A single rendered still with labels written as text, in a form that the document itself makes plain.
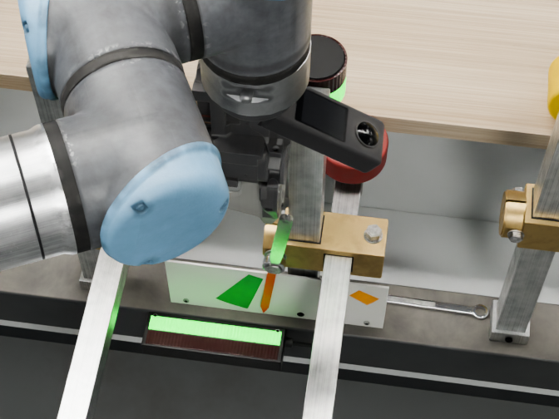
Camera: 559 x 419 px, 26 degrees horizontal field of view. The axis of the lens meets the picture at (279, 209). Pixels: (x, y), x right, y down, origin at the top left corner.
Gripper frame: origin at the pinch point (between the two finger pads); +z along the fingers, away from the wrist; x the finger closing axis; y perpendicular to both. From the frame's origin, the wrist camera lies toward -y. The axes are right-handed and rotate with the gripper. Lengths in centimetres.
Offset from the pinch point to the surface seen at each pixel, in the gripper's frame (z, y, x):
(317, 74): -8.7, -2.3, -10.3
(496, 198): 34, -25, -28
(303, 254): 16.7, -2.3, -5.2
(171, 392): 102, 22, -24
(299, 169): 1.2, -1.3, -5.9
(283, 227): 2.3, -0.6, 0.4
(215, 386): 102, 14, -26
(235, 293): 27.6, 5.5, -5.2
